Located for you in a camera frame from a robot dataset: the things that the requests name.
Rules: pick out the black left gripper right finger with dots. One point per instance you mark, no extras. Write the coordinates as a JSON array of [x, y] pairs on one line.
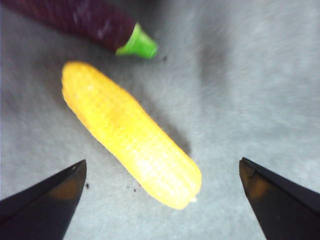
[[285, 210]]

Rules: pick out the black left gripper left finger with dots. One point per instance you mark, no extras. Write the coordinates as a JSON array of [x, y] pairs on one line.
[[40, 212]]

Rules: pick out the yellow corn cob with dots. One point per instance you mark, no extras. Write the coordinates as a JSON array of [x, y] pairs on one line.
[[125, 132]]

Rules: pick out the purple eggplant with green stem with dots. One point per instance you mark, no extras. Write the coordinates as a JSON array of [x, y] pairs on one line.
[[82, 20]]

